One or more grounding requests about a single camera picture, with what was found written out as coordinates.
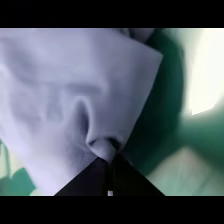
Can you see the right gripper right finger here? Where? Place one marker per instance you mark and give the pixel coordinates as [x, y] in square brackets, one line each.
[133, 182]

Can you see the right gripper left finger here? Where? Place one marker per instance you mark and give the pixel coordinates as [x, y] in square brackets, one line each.
[90, 181]

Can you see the white garment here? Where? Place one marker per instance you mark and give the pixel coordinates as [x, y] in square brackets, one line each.
[73, 93]

